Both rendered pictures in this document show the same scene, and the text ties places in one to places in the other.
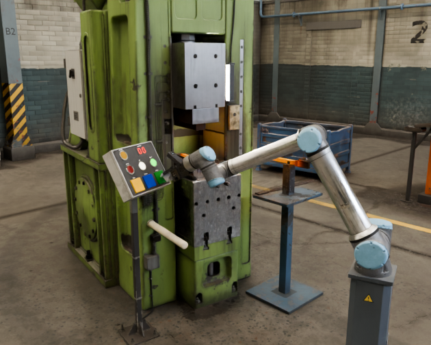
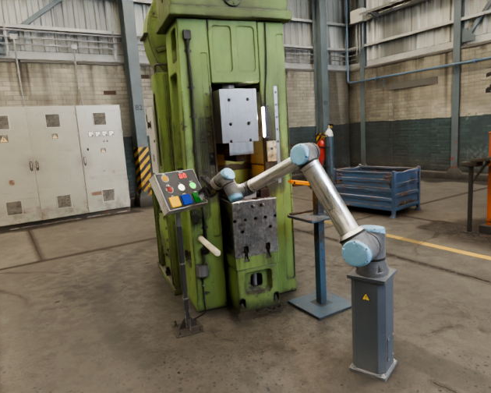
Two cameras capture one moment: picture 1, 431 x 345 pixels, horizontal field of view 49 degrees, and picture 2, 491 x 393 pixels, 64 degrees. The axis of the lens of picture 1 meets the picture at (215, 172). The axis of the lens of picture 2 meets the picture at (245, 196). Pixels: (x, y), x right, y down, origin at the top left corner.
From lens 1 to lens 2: 66 cm
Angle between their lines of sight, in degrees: 13
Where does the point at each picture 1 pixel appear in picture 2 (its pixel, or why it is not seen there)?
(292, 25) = (376, 87)
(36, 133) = not seen: hidden behind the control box
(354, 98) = (434, 147)
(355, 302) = (355, 301)
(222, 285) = (264, 293)
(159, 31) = (200, 83)
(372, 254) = (356, 252)
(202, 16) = (238, 69)
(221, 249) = (261, 262)
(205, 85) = (239, 123)
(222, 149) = not seen: hidden behind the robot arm
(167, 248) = (216, 260)
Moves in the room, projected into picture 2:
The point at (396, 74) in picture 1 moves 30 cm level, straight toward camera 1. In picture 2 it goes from (474, 122) to (472, 122)
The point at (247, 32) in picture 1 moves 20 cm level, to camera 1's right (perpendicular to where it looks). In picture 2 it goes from (280, 79) to (304, 77)
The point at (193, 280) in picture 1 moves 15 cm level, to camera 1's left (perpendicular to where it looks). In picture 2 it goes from (237, 287) to (219, 287)
